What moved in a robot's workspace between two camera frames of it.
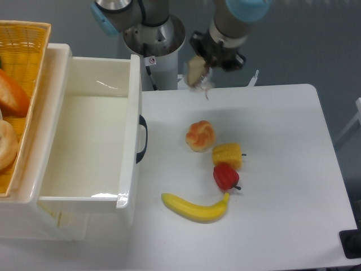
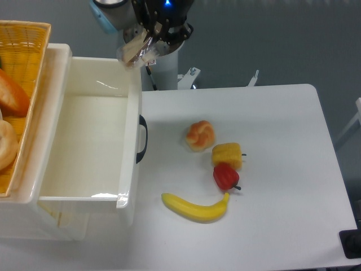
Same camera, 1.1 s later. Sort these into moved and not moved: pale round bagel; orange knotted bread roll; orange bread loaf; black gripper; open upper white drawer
Moved: black gripper
Not moved: open upper white drawer; orange bread loaf; pale round bagel; orange knotted bread roll
